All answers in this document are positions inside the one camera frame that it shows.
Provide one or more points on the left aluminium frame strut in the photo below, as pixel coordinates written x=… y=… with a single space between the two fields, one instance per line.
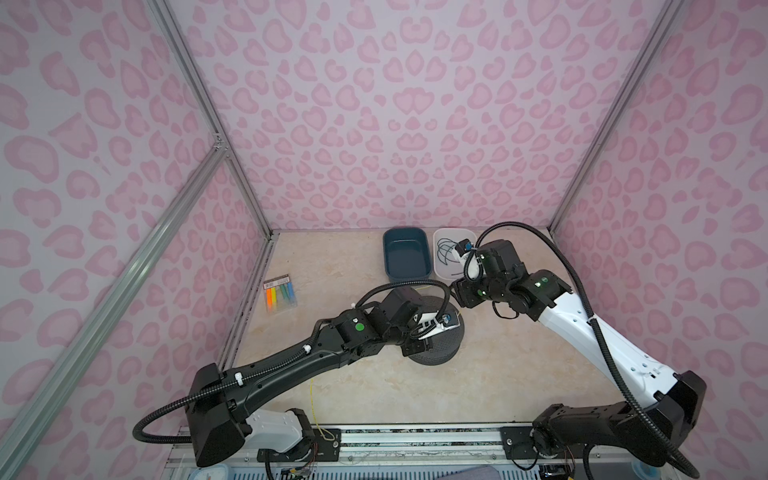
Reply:
x=169 y=26

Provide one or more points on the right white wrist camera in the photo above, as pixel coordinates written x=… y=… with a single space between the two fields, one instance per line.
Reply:
x=466 y=254

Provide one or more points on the right aluminium frame strut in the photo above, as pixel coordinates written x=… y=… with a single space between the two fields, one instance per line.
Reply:
x=663 y=27

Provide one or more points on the dark teal plastic tray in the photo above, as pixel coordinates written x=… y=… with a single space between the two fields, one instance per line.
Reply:
x=406 y=254

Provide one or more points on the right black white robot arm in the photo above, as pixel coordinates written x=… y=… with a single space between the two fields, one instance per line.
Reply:
x=660 y=407

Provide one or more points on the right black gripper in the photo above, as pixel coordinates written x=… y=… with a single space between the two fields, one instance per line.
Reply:
x=462 y=293

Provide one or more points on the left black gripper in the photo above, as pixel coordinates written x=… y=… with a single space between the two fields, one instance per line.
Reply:
x=417 y=347

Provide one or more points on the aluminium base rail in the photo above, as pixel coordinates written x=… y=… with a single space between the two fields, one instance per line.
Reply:
x=424 y=451

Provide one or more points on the white plastic tray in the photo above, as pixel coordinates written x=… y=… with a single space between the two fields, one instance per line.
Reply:
x=446 y=265

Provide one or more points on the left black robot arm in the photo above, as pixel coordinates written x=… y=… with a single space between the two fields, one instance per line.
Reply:
x=216 y=417

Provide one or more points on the black perforated cable spool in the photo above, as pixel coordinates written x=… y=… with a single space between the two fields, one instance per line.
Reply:
x=440 y=348

